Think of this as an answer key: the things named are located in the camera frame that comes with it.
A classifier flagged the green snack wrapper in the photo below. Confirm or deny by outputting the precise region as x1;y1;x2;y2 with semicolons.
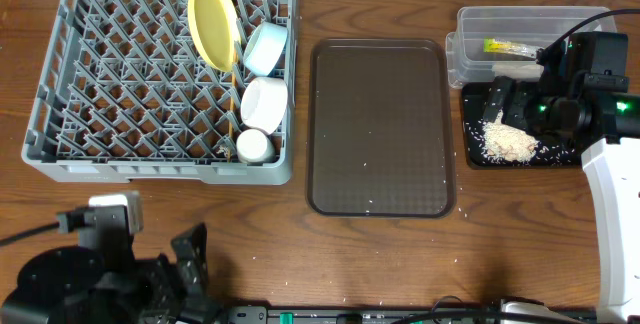
483;38;543;59

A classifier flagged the rice pile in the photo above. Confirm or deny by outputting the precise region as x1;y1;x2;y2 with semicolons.
464;109;579;166

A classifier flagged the pale green cup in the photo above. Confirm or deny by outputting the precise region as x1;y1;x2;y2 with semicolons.
236;129;275;164

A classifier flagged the wooden chopstick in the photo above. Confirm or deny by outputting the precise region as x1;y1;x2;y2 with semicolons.
226;51;238;162

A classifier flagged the light blue bowl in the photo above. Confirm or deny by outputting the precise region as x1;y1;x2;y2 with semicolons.
243;22;288;76

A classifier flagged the yellow plate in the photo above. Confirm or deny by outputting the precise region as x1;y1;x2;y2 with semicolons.
187;0;240;72

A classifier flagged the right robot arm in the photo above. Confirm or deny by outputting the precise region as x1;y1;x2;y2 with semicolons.
483;31;639;323

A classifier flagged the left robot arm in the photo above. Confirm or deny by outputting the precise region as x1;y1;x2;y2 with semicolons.
1;206;228;324

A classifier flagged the black plastic bin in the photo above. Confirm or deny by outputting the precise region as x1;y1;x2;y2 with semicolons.
461;83;581;169

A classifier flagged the clear plastic bin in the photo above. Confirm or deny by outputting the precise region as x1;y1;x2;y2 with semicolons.
445;6;608;89

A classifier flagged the dark brown serving tray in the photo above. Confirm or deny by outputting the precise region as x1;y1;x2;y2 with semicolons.
306;39;456;219

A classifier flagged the grey dish rack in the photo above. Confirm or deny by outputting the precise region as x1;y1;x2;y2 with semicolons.
21;0;295;185

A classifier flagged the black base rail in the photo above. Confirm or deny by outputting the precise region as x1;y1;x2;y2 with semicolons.
219;304;601;324

